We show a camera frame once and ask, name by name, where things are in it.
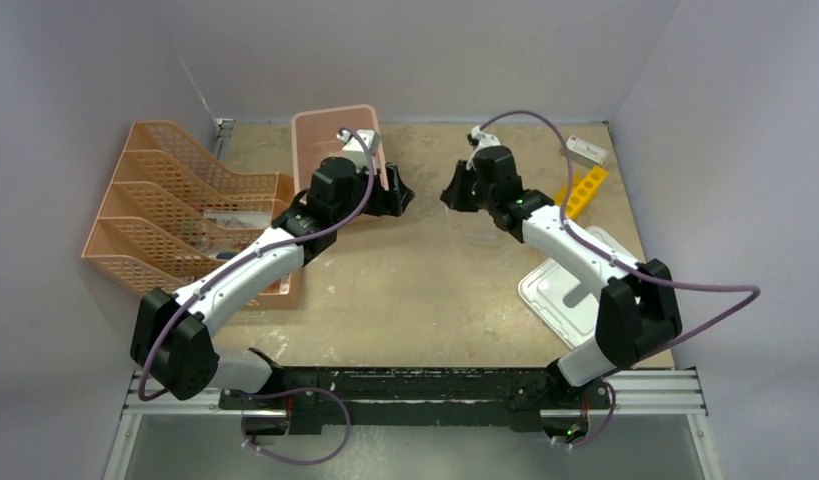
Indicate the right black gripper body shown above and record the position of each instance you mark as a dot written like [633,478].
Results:
[464,200]

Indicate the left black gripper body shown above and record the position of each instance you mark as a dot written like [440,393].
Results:
[380,202]

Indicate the white plastic tray lid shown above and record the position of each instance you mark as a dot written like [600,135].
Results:
[562,294]

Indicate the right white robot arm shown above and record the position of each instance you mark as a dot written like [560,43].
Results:
[637,314]

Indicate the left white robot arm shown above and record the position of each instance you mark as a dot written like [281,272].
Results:
[173,337]

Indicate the clear plastic tube rack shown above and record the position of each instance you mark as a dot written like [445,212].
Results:
[475,228]

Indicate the pink plastic bin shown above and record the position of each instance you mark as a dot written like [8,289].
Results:
[316,139]

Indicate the small white red box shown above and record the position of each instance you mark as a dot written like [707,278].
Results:
[585,153]

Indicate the yellow test tube rack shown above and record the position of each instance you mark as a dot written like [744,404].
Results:
[585,188]

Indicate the orange mesh file rack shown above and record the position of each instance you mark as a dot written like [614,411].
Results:
[173,213]

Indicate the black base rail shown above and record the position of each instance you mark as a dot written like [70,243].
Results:
[519,399]

